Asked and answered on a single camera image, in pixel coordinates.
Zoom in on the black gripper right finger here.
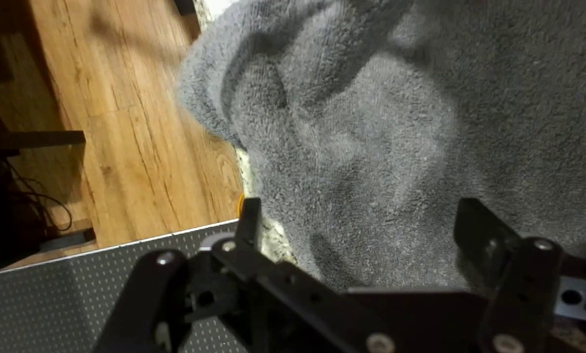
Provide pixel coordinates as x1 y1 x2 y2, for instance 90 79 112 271
451 197 567 353

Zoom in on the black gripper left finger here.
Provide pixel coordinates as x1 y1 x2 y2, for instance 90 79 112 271
92 197 400 353

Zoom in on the grey fluffy towel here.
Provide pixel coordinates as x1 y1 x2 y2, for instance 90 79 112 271
175 0 586 295

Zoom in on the grey perforated board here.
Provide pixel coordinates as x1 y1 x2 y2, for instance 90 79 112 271
0 218 255 353

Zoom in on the black furniture foot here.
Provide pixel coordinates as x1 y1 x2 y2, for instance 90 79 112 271
173 0 200 18

